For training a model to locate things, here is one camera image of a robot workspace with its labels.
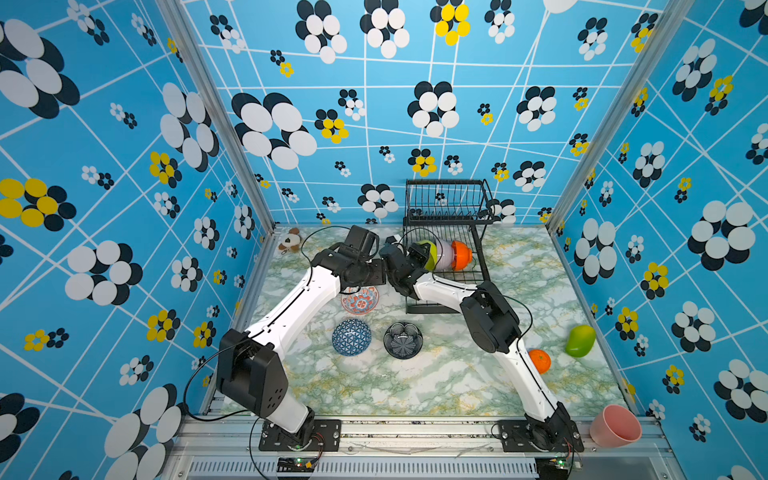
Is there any lime green bowl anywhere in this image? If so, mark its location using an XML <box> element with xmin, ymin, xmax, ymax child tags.
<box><xmin>418</xmin><ymin>240</ymin><xmax>438</xmax><ymax>271</ymax></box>

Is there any red white patterned bowl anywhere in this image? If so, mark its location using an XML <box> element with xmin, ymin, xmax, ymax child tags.
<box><xmin>341</xmin><ymin>286</ymin><xmax>380</xmax><ymax>316</ymax></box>

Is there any lilac plastic bowl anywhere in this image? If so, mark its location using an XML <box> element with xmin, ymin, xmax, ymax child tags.
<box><xmin>435</xmin><ymin>239</ymin><xmax>455</xmax><ymax>272</ymax></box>

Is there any orange plastic bowl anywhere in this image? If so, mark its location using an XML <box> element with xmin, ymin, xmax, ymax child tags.
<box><xmin>451</xmin><ymin>240</ymin><xmax>473</xmax><ymax>271</ymax></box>

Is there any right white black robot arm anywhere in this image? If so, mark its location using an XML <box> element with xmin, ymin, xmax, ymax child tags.
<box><xmin>379</xmin><ymin>237</ymin><xmax>584</xmax><ymax>452</ymax></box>

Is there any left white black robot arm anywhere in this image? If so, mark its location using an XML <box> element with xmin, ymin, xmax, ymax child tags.
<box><xmin>215</xmin><ymin>226</ymin><xmax>385</xmax><ymax>444</ymax></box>

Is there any small plush toy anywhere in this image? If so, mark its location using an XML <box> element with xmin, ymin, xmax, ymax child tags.
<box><xmin>277</xmin><ymin>227</ymin><xmax>304</xmax><ymax>255</ymax></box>

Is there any black patterned bowl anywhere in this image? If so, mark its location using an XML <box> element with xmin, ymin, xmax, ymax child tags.
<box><xmin>383</xmin><ymin>322</ymin><xmax>424</xmax><ymax>360</ymax></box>

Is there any blue patterned bowl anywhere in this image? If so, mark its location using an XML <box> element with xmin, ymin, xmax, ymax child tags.
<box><xmin>331</xmin><ymin>318</ymin><xmax>372</xmax><ymax>357</ymax></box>

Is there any orange fruit right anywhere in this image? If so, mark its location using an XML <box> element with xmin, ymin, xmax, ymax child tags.
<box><xmin>528</xmin><ymin>349</ymin><xmax>552</xmax><ymax>374</ymax></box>

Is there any green mango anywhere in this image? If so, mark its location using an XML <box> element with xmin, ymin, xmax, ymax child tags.
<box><xmin>565</xmin><ymin>325</ymin><xmax>597</xmax><ymax>358</ymax></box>

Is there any left circuit board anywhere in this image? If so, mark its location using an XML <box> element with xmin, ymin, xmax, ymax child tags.
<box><xmin>276</xmin><ymin>457</ymin><xmax>318</xmax><ymax>474</ymax></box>

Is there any circuit board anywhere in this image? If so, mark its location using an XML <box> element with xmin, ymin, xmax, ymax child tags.
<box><xmin>536</xmin><ymin>458</ymin><xmax>569</xmax><ymax>479</ymax></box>
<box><xmin>276</xmin><ymin>457</ymin><xmax>318</xmax><ymax>474</ymax></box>

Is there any right circuit board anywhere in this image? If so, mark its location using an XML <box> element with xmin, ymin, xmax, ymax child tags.
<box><xmin>536</xmin><ymin>458</ymin><xmax>569</xmax><ymax>479</ymax></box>

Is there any pink plastic cup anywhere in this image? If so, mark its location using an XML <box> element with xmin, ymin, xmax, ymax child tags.
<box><xmin>590</xmin><ymin>404</ymin><xmax>642</xmax><ymax>448</ymax></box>

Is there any black wire dish rack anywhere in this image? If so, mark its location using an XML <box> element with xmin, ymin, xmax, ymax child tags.
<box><xmin>403</xmin><ymin>179</ymin><xmax>494</xmax><ymax>302</ymax></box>

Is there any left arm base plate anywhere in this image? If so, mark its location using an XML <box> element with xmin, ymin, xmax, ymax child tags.
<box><xmin>258</xmin><ymin>419</ymin><xmax>342</xmax><ymax>452</ymax></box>

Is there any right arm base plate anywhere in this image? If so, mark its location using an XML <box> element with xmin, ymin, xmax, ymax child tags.
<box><xmin>492</xmin><ymin>420</ymin><xmax>584</xmax><ymax>454</ymax></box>

